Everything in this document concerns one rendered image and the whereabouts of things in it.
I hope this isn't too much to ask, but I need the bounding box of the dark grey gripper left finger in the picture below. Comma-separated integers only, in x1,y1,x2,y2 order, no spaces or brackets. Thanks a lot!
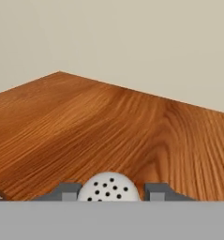
32,182,82,202

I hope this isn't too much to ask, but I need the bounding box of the white shaker with holes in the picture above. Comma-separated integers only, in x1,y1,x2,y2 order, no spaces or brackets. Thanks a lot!
77,171,142,203

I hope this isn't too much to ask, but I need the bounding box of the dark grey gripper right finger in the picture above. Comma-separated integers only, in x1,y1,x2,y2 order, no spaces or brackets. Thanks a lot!
143,183,196,202

